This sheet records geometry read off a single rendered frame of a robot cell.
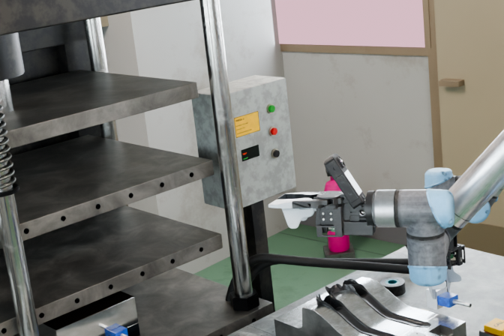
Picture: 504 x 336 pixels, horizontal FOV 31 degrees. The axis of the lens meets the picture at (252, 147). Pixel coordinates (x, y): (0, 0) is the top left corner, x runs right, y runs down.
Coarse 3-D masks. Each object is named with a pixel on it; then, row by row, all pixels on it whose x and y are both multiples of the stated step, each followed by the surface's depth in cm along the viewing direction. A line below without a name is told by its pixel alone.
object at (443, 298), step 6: (426, 294) 253; (438, 294) 251; (444, 294) 252; (450, 294) 251; (456, 294) 251; (432, 300) 252; (438, 300) 251; (444, 300) 249; (450, 300) 248; (456, 300) 249; (432, 306) 253; (438, 306) 252; (444, 306) 250; (450, 306) 249; (468, 306) 245
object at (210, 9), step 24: (216, 0) 268; (96, 24) 320; (216, 24) 270; (96, 48) 322; (216, 48) 271; (216, 72) 273; (216, 96) 275; (216, 120) 278; (240, 192) 285; (240, 216) 286; (240, 240) 287; (240, 264) 289; (240, 288) 291
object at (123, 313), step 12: (108, 300) 268; (120, 300) 267; (132, 300) 268; (72, 312) 262; (84, 312) 262; (96, 312) 261; (108, 312) 263; (120, 312) 266; (132, 312) 269; (48, 324) 256; (60, 324) 255; (72, 324) 255; (84, 324) 258; (96, 324) 261; (108, 324) 264; (120, 324) 266; (132, 324) 269
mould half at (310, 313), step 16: (368, 288) 264; (384, 288) 265; (304, 304) 274; (320, 304) 255; (352, 304) 257; (384, 304) 259; (400, 304) 261; (288, 320) 265; (304, 320) 256; (320, 320) 251; (336, 320) 250; (368, 320) 253; (384, 320) 253; (432, 320) 248; (448, 320) 247
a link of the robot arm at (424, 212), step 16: (400, 192) 176; (416, 192) 175; (432, 192) 174; (448, 192) 174; (400, 208) 174; (416, 208) 173; (432, 208) 172; (448, 208) 171; (400, 224) 175; (416, 224) 174; (432, 224) 173; (448, 224) 173
